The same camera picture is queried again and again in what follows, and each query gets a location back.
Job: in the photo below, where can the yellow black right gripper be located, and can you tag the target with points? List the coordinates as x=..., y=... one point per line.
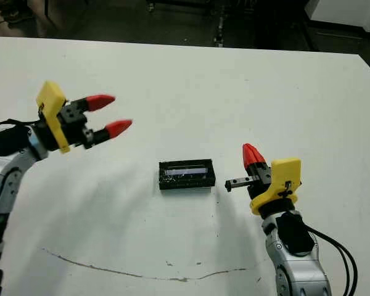
x=286, y=179

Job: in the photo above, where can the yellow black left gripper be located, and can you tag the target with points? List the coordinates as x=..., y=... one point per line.
x=50, y=105

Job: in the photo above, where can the glossy black box lid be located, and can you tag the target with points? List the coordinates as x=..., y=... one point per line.
x=186, y=177

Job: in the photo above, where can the white cabinet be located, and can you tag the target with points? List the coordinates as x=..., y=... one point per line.
x=342, y=12

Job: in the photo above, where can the black metal cart frame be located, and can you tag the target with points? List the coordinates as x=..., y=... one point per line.
x=172, y=3

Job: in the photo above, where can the slotted metal post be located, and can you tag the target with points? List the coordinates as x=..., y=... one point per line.
x=219, y=31

